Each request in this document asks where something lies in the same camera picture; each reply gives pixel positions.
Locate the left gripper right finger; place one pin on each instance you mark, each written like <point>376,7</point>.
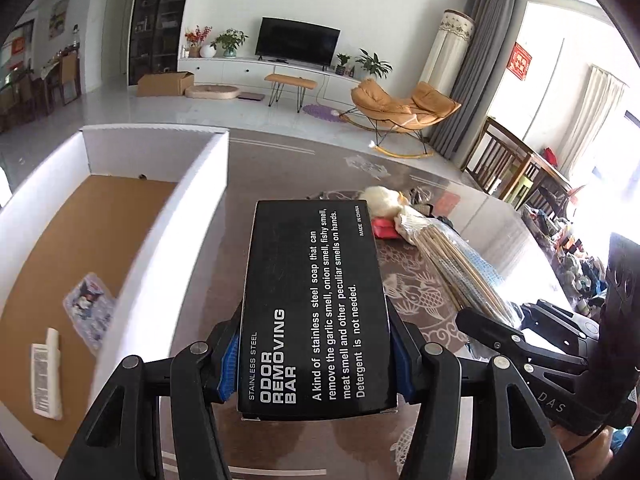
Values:
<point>510,437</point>

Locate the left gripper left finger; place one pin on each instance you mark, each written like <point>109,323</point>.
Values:
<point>120,435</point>

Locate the white lotion bottle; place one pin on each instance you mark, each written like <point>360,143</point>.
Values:
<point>45,382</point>

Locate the cotton swab bag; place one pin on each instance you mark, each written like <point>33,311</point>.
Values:
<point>470,281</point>

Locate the black odor bar box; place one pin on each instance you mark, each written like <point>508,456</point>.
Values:
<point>315,338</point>

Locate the red packet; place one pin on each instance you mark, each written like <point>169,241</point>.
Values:
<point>384,229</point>

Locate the right hand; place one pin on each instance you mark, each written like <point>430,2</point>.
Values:
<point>589,461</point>

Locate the cartoon sticker pack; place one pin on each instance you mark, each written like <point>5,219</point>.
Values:
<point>90,307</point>

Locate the white cardboard box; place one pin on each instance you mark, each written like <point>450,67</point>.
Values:
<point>131,203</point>

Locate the wooden dining chair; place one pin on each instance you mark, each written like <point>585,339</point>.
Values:
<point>504,166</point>

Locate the cream knitted cloth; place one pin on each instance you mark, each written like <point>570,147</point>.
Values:
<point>383,202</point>

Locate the orange lounge chair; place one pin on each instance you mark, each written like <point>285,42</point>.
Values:
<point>377,111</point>

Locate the brown cardboard box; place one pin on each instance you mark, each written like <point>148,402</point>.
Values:
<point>165,84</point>

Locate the grey curtain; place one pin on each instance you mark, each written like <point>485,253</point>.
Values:
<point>492,19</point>

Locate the green potted plant right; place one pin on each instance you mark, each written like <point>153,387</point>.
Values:
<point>372,66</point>

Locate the green potted plant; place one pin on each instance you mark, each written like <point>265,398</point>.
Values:
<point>229,42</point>
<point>372,66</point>

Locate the wooden bench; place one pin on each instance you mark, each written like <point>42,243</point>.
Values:
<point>279,82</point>

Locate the red flower vase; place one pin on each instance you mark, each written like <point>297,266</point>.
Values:
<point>195,37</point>

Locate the green potted plant left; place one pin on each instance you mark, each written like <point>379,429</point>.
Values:
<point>229,42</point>

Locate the black television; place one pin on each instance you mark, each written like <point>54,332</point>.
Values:
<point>296,41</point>

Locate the dark display cabinet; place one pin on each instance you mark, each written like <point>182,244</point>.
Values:
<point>154,38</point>

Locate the red wall decoration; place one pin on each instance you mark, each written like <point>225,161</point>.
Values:
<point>519,62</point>

